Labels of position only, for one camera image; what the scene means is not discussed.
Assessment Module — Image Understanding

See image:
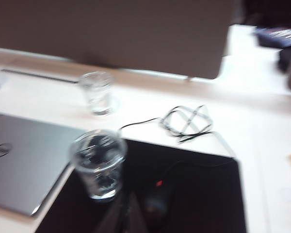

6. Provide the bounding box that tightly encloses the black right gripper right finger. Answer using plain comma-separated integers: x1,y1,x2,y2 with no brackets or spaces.
123,191,150,233

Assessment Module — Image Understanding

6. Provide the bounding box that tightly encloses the blue cloth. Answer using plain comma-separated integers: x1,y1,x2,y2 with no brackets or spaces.
254,27,291,48

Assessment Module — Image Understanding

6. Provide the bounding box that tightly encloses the silver Dell laptop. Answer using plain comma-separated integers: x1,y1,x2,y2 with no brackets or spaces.
0,112,88,217

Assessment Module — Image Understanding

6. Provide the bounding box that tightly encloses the black computer mouse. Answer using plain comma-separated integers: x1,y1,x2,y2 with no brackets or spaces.
140,179,174,220

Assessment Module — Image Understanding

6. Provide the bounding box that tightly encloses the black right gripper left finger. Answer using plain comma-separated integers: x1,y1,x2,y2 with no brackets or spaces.
97,194,131,233

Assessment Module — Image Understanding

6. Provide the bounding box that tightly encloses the black mouse pad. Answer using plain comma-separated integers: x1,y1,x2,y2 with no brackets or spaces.
35,138,248,233

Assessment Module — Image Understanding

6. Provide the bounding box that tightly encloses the black mouse cable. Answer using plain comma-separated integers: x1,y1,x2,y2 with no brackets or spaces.
117,104,236,185

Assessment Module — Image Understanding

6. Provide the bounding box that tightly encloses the small clear plastic cup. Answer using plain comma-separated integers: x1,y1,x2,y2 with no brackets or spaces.
79,70,113,117

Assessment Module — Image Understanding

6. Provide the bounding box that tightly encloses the wide brown desk divider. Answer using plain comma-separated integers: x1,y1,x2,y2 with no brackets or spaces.
0,0,241,80

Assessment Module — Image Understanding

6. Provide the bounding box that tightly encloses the clear cup with white label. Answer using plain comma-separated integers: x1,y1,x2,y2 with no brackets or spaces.
69,129,128,201

